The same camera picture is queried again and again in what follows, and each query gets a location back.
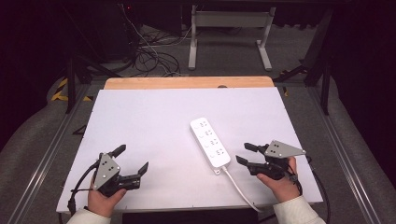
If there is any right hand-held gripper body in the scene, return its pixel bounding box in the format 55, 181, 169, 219
247, 139, 307, 181

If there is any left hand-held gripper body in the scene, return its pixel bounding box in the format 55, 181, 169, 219
92, 152, 142, 198

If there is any person's left hand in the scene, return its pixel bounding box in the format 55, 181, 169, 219
87, 178, 128, 218

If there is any person's right hand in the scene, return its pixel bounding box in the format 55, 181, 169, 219
256, 156, 302, 203

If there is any white power strip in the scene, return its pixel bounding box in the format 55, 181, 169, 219
190, 117, 232, 175

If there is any person's left white sleeve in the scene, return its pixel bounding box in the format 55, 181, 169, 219
65, 207, 112, 224

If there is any person's white sleeve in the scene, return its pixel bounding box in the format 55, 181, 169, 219
273, 195, 326, 224
65, 207, 112, 224

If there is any dark flat object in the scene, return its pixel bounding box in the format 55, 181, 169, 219
121, 208, 260, 224

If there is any person's right white sleeve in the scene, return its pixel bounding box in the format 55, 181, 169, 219
273, 195, 326, 224

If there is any black metal stand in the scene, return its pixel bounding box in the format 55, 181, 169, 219
274, 8, 332, 116
64, 55, 122, 115

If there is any yellow black hazard tape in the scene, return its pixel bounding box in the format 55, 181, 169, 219
50, 77, 94, 103

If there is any black computer case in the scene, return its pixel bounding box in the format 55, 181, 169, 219
90, 1, 141, 63

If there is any white power strip cable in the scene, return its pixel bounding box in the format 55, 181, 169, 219
221, 166, 264, 214

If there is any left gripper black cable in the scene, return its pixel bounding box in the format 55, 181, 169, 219
66, 160, 101, 217

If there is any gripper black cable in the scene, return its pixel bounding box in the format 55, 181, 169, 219
306, 155, 332, 224
66, 160, 101, 217

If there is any aluminium floor rail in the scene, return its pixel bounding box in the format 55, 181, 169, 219
6, 83, 94, 224
306, 85, 382, 224

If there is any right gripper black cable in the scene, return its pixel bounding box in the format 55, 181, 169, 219
306, 155, 332, 224

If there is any bundle of floor cables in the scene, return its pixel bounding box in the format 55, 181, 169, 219
120, 3, 194, 78

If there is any white metal stand frame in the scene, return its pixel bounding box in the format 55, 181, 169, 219
188, 4, 277, 72

